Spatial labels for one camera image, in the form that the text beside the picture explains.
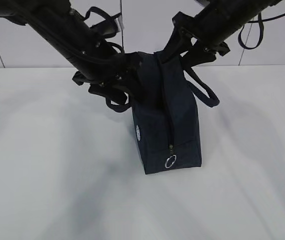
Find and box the silver zipper pull ring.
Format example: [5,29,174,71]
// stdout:
[164,144,178,169]

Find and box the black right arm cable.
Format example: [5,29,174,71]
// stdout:
[237,0,285,50]

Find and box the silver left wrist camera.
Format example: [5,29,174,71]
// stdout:
[89,16,124,40]

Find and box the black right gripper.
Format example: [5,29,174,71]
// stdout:
[161,13,230,69]

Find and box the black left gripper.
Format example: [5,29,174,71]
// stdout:
[72,52,143,102]

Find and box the navy blue lunch bag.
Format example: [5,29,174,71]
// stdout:
[105,52,220,175]

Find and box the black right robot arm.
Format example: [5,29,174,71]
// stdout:
[160,0,278,67]

